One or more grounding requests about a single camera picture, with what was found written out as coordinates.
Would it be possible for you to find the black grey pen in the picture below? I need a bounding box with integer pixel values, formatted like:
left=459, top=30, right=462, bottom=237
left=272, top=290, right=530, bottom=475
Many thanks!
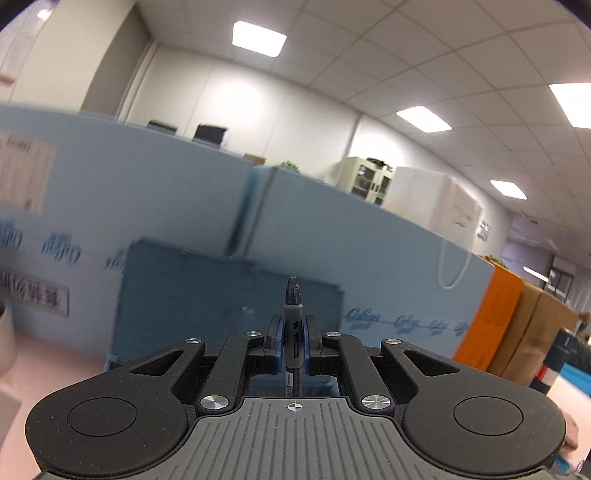
left=283, top=275, right=304, bottom=397

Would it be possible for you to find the orange board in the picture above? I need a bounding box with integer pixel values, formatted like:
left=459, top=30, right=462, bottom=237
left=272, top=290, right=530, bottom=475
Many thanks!
left=453, top=261, right=524, bottom=371

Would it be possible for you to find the navy striped box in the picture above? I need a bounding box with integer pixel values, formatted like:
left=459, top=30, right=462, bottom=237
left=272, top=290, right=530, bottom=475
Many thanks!
left=529, top=312, right=590, bottom=396

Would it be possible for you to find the brown cardboard box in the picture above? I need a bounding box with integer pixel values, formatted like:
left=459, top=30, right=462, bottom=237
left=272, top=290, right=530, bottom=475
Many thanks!
left=487, top=283, right=579, bottom=386

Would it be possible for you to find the blue storage box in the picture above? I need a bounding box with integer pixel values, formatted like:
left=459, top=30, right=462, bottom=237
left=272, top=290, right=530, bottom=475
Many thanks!
left=105, top=237, right=347, bottom=398

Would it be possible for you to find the light blue foam board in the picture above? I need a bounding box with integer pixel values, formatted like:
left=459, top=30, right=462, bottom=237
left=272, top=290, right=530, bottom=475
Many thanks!
left=1, top=104, right=252, bottom=356
left=238, top=166, right=494, bottom=358

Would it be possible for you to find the white paper bag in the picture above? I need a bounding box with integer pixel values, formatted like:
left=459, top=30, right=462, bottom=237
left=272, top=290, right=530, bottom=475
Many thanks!
left=382, top=166, right=484, bottom=290

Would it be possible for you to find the white cabinet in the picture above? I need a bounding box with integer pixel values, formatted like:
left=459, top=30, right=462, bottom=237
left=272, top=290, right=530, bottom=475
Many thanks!
left=337, top=157, right=394, bottom=206

